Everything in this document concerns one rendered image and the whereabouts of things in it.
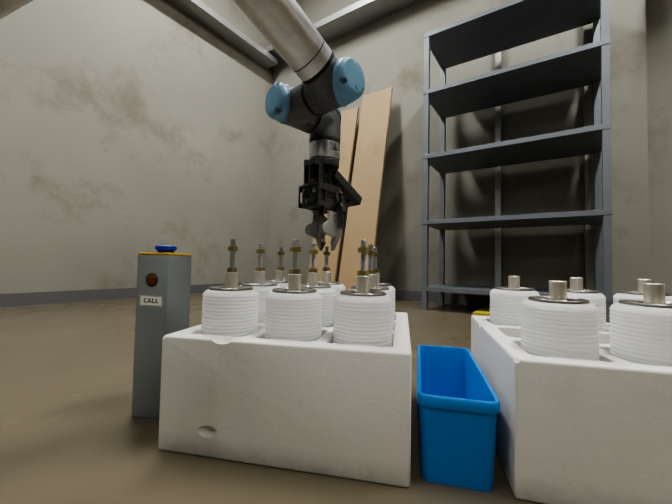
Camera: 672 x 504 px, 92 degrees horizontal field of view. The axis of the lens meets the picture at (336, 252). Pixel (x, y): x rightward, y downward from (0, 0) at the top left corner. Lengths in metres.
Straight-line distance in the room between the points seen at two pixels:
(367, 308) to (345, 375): 0.10
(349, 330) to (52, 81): 2.83
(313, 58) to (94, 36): 2.78
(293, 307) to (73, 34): 2.95
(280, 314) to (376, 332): 0.15
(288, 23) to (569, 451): 0.72
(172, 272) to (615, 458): 0.73
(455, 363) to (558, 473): 0.31
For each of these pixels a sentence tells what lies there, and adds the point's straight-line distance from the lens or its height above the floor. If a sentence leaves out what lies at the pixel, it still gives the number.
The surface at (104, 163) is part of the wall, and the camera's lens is 3.03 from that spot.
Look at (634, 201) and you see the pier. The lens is 2.69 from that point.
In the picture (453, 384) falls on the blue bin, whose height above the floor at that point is 0.04.
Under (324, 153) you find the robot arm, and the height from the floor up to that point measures 0.55.
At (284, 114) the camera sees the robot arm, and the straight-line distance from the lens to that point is 0.75.
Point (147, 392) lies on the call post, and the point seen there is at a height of 0.05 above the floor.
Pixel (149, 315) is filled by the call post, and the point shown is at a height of 0.19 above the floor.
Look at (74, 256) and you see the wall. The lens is 2.90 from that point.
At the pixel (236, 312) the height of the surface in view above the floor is 0.22.
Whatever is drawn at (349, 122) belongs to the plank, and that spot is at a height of 1.63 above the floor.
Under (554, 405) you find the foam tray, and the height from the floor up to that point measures 0.13.
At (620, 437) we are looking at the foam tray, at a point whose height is 0.10.
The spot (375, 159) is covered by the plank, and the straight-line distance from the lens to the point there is 2.89.
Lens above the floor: 0.30
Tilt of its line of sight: 2 degrees up
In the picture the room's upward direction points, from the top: 1 degrees clockwise
